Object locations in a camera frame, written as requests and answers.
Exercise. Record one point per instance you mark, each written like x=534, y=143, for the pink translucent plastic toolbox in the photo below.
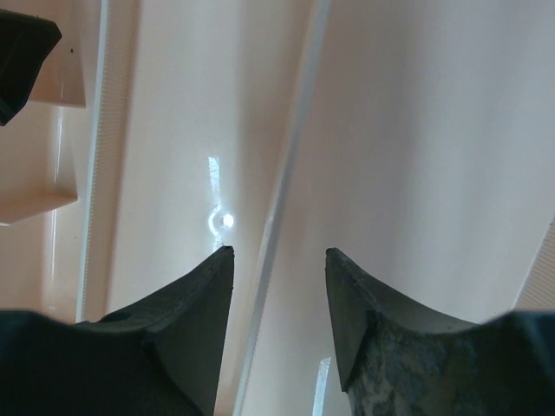
x=417, y=137

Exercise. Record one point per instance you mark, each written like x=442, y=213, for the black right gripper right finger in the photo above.
x=396, y=356

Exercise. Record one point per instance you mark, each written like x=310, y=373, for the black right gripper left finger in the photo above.
x=160, y=355

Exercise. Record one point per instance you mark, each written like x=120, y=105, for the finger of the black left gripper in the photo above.
x=26, y=42

